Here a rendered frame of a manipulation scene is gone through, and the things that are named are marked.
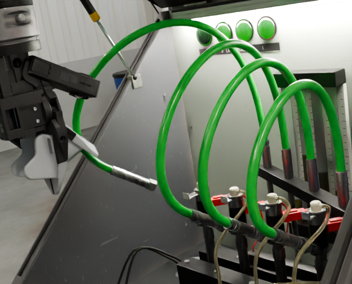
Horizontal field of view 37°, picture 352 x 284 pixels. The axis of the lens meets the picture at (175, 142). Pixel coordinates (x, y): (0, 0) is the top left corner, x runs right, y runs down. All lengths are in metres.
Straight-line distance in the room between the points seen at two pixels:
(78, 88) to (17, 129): 0.11
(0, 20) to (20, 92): 0.09
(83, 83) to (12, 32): 0.12
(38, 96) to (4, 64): 0.06
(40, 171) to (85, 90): 0.13
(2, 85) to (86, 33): 7.20
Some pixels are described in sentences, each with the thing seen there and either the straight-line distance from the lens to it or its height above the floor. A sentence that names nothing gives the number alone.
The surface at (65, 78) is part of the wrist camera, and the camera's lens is 0.72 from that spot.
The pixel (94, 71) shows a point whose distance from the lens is 0.94.
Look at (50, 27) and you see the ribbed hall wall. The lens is 7.68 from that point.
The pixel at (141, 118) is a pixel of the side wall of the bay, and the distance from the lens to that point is 1.25.
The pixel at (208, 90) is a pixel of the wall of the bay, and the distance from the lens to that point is 1.27.
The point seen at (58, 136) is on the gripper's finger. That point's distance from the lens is 0.70.
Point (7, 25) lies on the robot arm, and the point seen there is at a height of 1.46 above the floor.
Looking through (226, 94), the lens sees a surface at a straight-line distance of 0.75.
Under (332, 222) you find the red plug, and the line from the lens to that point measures 0.83.
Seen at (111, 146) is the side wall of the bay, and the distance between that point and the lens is 1.20.
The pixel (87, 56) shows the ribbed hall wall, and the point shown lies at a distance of 7.88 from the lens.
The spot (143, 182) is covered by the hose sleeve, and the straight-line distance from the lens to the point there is 0.99.
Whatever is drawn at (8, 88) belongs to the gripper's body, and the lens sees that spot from 0.69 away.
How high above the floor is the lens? 1.44
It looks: 14 degrees down
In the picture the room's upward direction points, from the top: 9 degrees counter-clockwise
